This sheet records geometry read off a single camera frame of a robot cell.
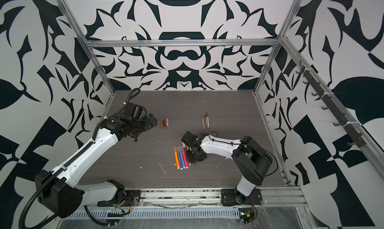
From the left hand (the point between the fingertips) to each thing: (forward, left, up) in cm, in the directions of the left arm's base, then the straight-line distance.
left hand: (151, 121), depth 79 cm
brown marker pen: (+12, -31, -19) cm, 38 cm away
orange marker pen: (-13, -12, -20) cm, 27 cm away
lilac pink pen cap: (+12, -5, -20) cm, 23 cm away
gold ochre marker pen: (+11, -29, -19) cm, 37 cm away
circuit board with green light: (-40, -45, -21) cm, 64 cm away
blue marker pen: (-12, -15, -19) cm, 27 cm away
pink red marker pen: (-12, -17, -20) cm, 29 cm away
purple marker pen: (-13, -14, -20) cm, 28 cm away
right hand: (-14, -21, -19) cm, 32 cm away
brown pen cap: (+12, -3, -20) cm, 23 cm away
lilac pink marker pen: (+12, -32, -19) cm, 40 cm away
